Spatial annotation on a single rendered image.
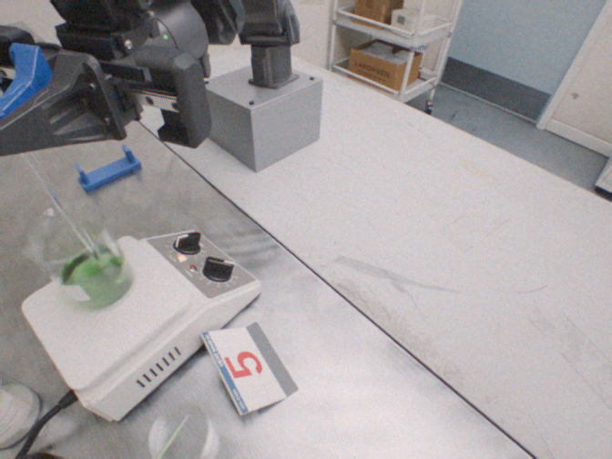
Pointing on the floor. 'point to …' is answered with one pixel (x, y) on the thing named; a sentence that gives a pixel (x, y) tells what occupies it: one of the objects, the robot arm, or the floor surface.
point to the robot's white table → (445, 255)
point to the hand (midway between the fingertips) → (28, 117)
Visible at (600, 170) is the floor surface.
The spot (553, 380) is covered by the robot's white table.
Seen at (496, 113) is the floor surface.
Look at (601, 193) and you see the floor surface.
